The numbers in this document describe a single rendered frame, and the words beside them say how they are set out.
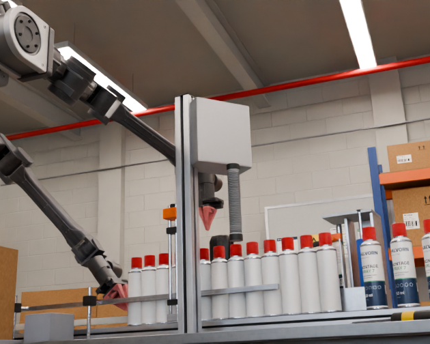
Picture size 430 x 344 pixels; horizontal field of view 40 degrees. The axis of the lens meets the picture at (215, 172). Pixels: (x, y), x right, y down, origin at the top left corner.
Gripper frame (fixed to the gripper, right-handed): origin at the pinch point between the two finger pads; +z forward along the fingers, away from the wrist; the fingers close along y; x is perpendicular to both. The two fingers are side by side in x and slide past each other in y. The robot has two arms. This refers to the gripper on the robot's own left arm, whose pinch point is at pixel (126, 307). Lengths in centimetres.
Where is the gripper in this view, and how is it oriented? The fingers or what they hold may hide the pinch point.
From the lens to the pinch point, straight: 185.8
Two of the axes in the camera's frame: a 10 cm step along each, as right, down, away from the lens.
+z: 5.9, 6.3, -5.0
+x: -6.6, 7.4, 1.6
